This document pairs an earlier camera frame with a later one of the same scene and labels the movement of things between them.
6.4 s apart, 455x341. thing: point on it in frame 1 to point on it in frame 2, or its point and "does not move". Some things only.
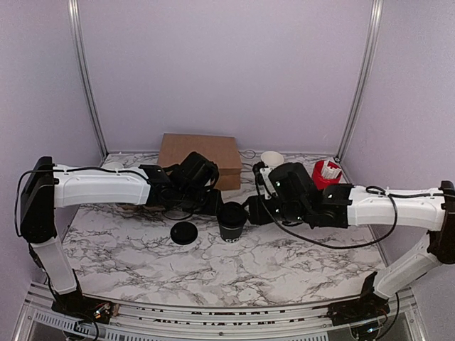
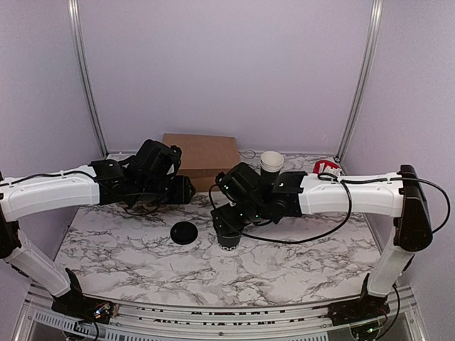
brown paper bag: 222,150 does not move
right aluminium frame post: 355,115 does not move
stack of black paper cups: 272,158 does not move
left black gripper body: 207,207 to 173,196
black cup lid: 184,233 does not move
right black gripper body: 264,217 to 249,212
